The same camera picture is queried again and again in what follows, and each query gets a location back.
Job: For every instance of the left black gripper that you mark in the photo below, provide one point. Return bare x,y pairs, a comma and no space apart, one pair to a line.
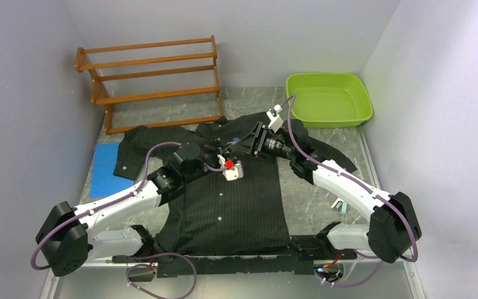
215,150

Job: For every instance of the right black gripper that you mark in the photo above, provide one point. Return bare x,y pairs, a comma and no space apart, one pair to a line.
248,146

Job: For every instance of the black pinstriped shirt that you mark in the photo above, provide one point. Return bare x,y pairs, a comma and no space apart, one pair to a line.
214,216

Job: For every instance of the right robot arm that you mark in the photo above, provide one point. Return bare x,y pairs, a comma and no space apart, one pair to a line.
391,231

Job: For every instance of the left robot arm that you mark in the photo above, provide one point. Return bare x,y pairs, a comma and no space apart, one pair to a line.
72,235

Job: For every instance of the green plastic basin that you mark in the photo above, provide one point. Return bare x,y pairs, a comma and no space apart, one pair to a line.
329,100

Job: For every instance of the orange wooden shoe rack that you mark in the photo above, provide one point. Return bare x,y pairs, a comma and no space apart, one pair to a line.
152,71

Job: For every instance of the blue flat mat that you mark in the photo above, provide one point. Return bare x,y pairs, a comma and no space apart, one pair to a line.
103,182

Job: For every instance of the black base beam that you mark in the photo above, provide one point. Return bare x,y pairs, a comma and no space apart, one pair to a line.
220,265

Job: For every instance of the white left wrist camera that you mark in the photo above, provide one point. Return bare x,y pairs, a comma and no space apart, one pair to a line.
233,170

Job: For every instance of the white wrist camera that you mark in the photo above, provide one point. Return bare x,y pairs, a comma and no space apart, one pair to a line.
233,170
275,120

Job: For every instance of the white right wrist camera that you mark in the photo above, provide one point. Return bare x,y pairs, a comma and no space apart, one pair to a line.
275,120

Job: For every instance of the aluminium frame rail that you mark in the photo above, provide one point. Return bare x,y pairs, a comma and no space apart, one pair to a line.
63,264

